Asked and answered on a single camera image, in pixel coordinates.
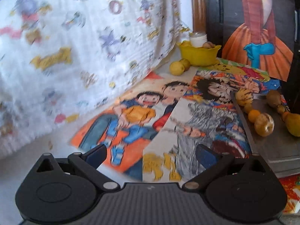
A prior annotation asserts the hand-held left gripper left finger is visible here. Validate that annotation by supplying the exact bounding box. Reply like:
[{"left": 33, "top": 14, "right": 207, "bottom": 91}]
[{"left": 35, "top": 143, "right": 121, "bottom": 191}]

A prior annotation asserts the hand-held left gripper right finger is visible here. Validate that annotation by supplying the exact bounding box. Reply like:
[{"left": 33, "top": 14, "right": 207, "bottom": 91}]
[{"left": 181, "top": 144, "right": 270, "bottom": 190}]

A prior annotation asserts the small orange fruit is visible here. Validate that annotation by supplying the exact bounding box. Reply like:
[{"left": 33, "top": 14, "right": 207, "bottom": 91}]
[{"left": 248, "top": 110, "right": 260, "bottom": 123}]

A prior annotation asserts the grey tray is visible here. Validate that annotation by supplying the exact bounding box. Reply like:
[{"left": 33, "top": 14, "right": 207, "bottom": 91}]
[{"left": 230, "top": 90, "right": 300, "bottom": 179}]

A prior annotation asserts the round brown speckled fruit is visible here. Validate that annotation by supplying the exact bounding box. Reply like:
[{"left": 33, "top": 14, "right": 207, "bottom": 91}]
[{"left": 254, "top": 113, "right": 275, "bottom": 137}]

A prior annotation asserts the large yellow lemon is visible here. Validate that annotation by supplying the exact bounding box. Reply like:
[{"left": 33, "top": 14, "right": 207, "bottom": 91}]
[{"left": 285, "top": 114, "right": 300, "bottom": 137}]

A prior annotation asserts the colourful anime drawing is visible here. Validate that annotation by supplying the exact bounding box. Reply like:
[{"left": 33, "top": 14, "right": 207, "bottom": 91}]
[{"left": 142, "top": 69, "right": 282, "bottom": 183}]

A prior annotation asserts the two boys drawing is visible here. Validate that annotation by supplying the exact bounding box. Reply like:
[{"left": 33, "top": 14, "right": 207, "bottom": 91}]
[{"left": 70, "top": 71, "right": 194, "bottom": 177}]

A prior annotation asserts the yellow speckled fruit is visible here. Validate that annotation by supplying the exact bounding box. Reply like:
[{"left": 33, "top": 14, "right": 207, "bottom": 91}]
[{"left": 235, "top": 88, "right": 254, "bottom": 106}]

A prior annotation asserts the red yellow drawing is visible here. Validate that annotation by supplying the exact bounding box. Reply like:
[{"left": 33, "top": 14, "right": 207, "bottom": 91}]
[{"left": 279, "top": 173, "right": 300, "bottom": 214}]

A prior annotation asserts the yellow plastic bowl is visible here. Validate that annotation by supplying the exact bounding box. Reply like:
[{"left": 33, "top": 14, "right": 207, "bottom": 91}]
[{"left": 176, "top": 42, "right": 222, "bottom": 66}]

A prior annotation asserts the white cartoon printed blanket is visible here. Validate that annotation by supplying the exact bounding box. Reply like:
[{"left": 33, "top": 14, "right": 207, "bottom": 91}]
[{"left": 0, "top": 0, "right": 191, "bottom": 160}]

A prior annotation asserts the white jar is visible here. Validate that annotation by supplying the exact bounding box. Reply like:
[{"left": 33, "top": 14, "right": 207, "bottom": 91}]
[{"left": 189, "top": 31, "right": 208, "bottom": 48}]

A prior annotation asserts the orange dress lady poster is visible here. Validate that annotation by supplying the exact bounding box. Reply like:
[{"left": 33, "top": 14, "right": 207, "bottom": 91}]
[{"left": 221, "top": 0, "right": 296, "bottom": 81}]

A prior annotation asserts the wooden frame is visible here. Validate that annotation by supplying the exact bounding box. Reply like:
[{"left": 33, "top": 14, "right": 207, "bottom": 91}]
[{"left": 190, "top": 0, "right": 207, "bottom": 33}]

